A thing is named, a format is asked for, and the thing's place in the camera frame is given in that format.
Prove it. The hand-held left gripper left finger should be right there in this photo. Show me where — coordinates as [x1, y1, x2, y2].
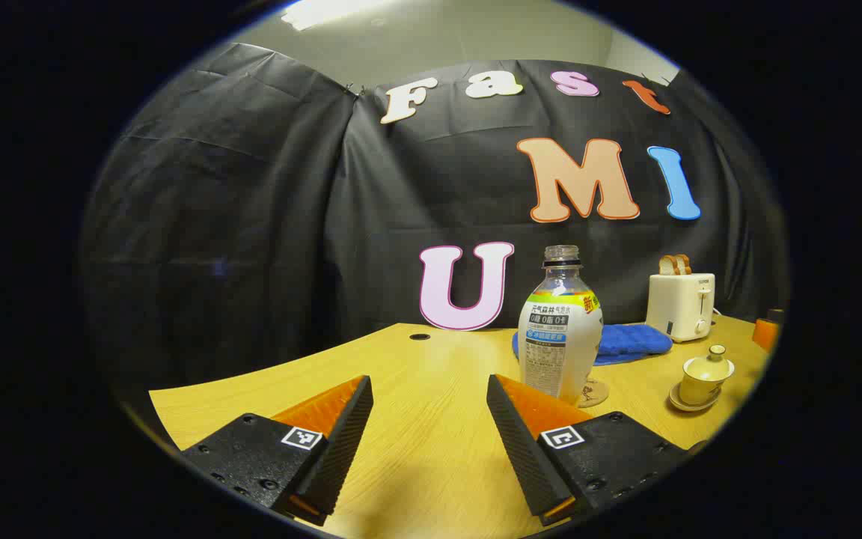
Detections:
[180, 374, 374, 525]

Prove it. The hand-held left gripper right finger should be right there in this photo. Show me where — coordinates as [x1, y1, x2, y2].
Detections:
[486, 374, 692, 526]

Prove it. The cream teacup lid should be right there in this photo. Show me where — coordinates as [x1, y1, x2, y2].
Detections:
[682, 344, 736, 383]

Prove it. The round cork coaster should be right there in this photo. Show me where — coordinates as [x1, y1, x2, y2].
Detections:
[577, 378, 611, 409]

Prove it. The clear labelled water bottle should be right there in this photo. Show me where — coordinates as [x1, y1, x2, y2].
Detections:
[517, 245, 604, 405]

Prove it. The white toaster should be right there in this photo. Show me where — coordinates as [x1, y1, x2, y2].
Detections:
[646, 272, 717, 344]

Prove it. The cream ceramic saucer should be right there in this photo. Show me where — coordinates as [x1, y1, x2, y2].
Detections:
[668, 383, 723, 413]

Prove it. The blue towel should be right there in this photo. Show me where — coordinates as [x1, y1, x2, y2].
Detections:
[512, 323, 673, 367]

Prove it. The black backdrop cloth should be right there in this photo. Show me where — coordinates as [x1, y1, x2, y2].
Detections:
[79, 43, 789, 427]

